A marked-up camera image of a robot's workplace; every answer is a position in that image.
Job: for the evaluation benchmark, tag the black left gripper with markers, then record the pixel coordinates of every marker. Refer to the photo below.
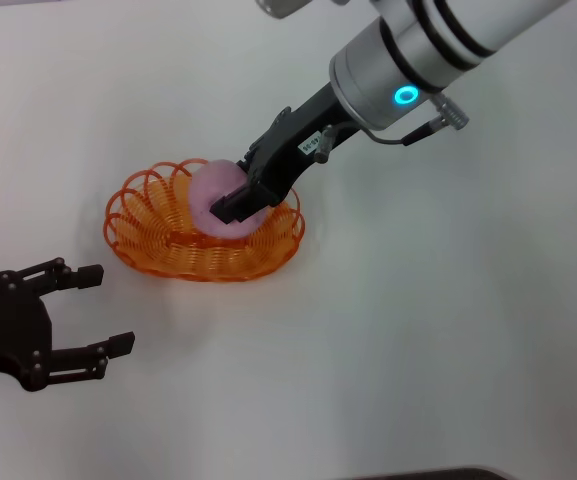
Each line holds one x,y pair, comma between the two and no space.
8,330

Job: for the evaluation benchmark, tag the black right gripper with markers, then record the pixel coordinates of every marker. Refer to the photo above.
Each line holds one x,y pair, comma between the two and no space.
283,150

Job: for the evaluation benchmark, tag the pink peach toy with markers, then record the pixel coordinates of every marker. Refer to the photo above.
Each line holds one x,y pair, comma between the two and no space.
213,192

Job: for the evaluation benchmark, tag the orange plastic woven basket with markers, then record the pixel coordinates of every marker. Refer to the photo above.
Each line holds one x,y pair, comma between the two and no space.
208,255

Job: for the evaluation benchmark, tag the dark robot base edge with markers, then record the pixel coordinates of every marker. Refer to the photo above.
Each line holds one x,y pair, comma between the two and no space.
438,475

